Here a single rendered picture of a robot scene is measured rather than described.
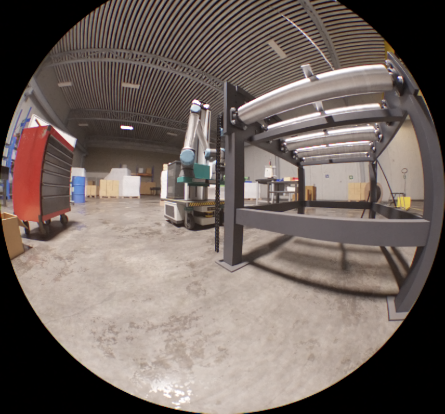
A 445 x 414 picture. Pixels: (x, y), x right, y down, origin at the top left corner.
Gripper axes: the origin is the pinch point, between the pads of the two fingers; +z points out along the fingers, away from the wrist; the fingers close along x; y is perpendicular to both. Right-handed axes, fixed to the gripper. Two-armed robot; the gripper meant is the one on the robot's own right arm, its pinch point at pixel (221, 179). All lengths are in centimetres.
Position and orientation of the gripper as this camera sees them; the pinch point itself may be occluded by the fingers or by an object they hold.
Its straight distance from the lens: 142.8
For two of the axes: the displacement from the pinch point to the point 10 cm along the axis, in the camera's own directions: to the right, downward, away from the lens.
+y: 6.2, 0.0, -7.9
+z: -0.1, 10.0, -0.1
